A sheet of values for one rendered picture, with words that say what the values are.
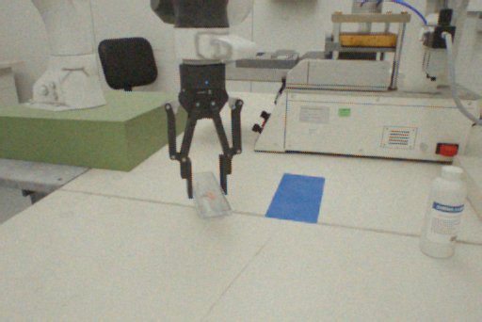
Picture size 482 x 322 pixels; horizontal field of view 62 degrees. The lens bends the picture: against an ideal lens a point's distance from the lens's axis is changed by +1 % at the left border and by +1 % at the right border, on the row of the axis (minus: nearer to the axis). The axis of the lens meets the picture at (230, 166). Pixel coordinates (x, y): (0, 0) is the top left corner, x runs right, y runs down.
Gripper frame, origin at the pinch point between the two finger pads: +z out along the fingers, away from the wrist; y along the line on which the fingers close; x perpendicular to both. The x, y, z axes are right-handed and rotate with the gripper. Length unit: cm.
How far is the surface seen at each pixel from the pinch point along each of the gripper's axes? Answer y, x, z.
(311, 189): -24.6, -8.4, 8.7
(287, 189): -19.6, -9.6, 8.7
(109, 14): 26, -252, -29
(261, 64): -23.0, -41.5, -14.8
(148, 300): 11.8, 19.9, 8.9
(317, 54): -46, -54, -16
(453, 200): -33.8, 20.7, -1.2
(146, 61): 3, -224, 2
